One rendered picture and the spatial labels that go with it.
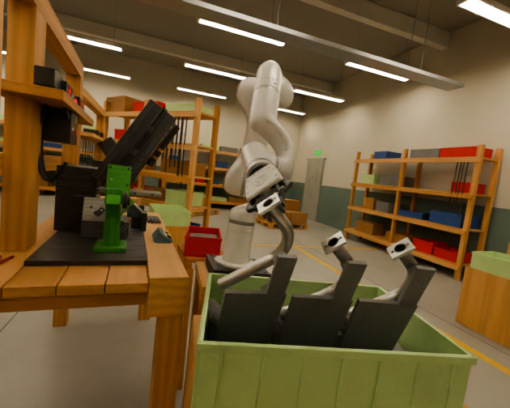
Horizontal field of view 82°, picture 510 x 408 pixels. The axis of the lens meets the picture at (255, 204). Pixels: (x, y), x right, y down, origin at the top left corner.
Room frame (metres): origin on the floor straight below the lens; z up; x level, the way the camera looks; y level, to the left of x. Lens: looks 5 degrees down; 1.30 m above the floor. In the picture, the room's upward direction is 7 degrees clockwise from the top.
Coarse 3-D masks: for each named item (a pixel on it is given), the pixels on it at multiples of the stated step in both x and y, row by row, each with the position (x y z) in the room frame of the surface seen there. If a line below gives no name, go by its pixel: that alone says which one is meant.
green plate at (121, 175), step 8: (112, 168) 1.54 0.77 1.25; (120, 168) 1.55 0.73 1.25; (128, 168) 1.57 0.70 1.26; (112, 176) 1.53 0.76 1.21; (120, 176) 1.54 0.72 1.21; (128, 176) 1.56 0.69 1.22; (112, 184) 1.52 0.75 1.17; (120, 184) 1.54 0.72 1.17; (128, 184) 1.55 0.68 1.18; (128, 192) 1.54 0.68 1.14; (104, 200) 1.49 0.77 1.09
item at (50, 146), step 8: (0, 120) 8.17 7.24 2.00; (88, 128) 8.94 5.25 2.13; (48, 144) 8.59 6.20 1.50; (56, 144) 8.65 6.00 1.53; (88, 144) 8.86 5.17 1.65; (80, 152) 8.79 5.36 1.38; (88, 152) 8.90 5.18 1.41; (0, 176) 8.23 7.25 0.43; (40, 176) 8.64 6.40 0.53; (0, 184) 8.15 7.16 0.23; (40, 184) 8.57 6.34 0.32; (48, 184) 8.63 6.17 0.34
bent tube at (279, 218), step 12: (264, 204) 0.66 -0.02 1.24; (276, 204) 0.63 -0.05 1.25; (276, 216) 0.65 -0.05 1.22; (288, 228) 0.67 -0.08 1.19; (288, 240) 0.68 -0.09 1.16; (276, 252) 0.71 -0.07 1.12; (288, 252) 0.71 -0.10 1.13; (252, 264) 0.72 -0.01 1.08; (264, 264) 0.71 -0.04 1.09; (228, 276) 0.72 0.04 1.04; (240, 276) 0.71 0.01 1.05
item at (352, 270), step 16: (352, 272) 0.64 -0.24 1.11; (336, 288) 0.67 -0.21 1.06; (352, 288) 0.67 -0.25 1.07; (304, 304) 0.68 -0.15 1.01; (320, 304) 0.68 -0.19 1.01; (336, 304) 0.69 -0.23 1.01; (288, 320) 0.70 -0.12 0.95; (304, 320) 0.71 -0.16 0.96; (320, 320) 0.71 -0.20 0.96; (336, 320) 0.71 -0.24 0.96; (272, 336) 0.76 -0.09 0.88; (288, 336) 0.73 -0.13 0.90; (304, 336) 0.73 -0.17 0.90; (320, 336) 0.74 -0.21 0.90; (336, 336) 0.74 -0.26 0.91
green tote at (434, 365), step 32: (256, 288) 0.97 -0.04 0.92; (288, 288) 0.98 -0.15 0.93; (320, 288) 0.99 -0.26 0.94; (416, 320) 0.81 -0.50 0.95; (224, 352) 0.55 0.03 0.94; (256, 352) 0.56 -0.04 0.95; (288, 352) 0.57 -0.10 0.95; (320, 352) 0.58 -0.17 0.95; (352, 352) 0.59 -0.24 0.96; (384, 352) 0.60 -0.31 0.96; (416, 352) 0.61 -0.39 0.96; (448, 352) 0.68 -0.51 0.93; (224, 384) 0.56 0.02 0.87; (256, 384) 0.57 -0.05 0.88; (288, 384) 0.57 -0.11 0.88; (320, 384) 0.58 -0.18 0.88; (352, 384) 0.59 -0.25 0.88; (384, 384) 0.60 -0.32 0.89; (416, 384) 0.61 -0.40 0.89; (448, 384) 0.62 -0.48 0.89
